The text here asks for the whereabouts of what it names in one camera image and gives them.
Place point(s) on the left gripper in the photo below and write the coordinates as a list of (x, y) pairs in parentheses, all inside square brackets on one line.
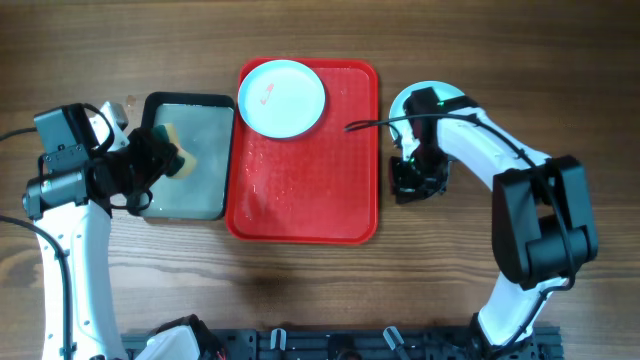
[(159, 155)]

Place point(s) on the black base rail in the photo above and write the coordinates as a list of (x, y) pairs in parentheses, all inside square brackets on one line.
[(449, 342)]

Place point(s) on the light blue plate top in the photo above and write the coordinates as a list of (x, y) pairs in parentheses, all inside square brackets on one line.
[(281, 99)]

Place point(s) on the red plastic tray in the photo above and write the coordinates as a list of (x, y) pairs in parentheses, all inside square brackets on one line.
[(321, 187)]

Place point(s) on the light blue plate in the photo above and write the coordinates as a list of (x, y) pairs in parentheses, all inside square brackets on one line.
[(281, 99), (401, 131)]

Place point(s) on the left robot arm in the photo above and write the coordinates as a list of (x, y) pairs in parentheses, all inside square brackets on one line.
[(69, 209)]

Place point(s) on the green yellow sponge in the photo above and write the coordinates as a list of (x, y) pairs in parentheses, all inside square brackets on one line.
[(181, 163)]

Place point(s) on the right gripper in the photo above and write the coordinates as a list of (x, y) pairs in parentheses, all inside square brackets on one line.
[(407, 191)]

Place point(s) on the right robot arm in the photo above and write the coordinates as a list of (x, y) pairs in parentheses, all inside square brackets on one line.
[(542, 224)]

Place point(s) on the black water tray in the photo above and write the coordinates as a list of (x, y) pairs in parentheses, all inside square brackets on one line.
[(204, 124)]

